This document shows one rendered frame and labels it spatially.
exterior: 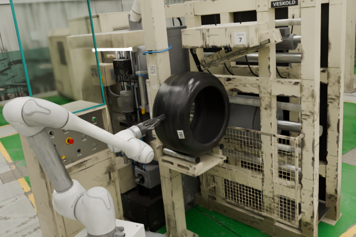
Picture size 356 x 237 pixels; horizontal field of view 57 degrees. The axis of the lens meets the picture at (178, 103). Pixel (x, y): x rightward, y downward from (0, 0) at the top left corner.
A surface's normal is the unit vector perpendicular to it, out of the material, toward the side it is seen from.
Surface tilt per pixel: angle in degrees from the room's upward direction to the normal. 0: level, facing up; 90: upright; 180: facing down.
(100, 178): 90
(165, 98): 56
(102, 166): 90
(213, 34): 90
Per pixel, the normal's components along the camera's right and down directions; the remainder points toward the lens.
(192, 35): -0.69, 0.24
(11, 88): 0.59, 0.15
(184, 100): 0.04, -0.20
